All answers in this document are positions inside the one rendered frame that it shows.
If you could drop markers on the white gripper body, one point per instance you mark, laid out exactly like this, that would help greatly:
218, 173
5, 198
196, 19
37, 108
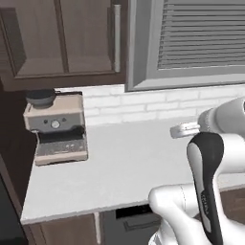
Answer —
182, 130

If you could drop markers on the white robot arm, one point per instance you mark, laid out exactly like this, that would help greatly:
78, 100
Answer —
178, 207

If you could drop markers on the grey dishwasher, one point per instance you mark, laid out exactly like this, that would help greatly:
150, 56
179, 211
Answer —
134, 228

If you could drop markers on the grey window with blinds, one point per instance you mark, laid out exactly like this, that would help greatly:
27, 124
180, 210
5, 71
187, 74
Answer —
197, 41

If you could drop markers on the brown base cupboard door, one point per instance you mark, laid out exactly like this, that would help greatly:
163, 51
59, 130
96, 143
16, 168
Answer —
234, 204
67, 231

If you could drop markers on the beige espresso machine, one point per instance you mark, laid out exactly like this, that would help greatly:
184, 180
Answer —
55, 124

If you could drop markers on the dark brown tall cabinet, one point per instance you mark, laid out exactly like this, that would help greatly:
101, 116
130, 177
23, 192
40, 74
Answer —
11, 166

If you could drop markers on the brown wall cupboard door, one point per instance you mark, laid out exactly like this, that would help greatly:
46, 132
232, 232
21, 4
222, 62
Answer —
79, 38

